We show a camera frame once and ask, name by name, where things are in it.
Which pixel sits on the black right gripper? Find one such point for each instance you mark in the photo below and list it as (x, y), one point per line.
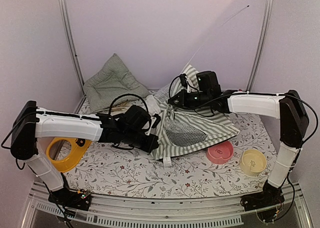
(180, 97)

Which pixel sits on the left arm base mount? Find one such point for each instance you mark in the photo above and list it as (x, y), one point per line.
(80, 199)

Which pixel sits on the cream pet bowl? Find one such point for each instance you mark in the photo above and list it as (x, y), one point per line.
(252, 162)

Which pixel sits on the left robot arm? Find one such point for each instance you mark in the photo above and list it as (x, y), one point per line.
(35, 123)

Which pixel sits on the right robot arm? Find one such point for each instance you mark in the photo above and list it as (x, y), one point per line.
(287, 108)

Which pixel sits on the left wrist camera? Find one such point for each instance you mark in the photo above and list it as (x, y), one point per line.
(154, 121)

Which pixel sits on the left aluminium corner post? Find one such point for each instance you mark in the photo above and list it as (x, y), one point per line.
(70, 42)

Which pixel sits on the aluminium corner post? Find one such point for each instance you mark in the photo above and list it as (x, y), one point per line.
(70, 42)
(261, 43)

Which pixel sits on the pink pet bowl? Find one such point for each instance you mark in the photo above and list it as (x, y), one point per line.
(220, 153)

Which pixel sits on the right aluminium corner post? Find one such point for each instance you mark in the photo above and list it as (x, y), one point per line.
(261, 43)

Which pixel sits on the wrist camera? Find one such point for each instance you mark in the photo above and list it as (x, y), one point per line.
(186, 83)
(154, 121)

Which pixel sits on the green checkered cushion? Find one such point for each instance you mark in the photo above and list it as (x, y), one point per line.
(113, 80)

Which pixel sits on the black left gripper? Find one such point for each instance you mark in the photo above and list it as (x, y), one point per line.
(149, 146)

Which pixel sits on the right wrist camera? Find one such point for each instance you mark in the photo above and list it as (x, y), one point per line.
(186, 83)

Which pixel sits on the front aluminium rail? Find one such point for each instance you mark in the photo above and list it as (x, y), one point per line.
(224, 211)

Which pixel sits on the green striped pet tent fabric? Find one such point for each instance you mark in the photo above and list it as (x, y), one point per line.
(181, 132)

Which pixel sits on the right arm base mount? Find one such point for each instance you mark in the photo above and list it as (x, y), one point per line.
(269, 195)

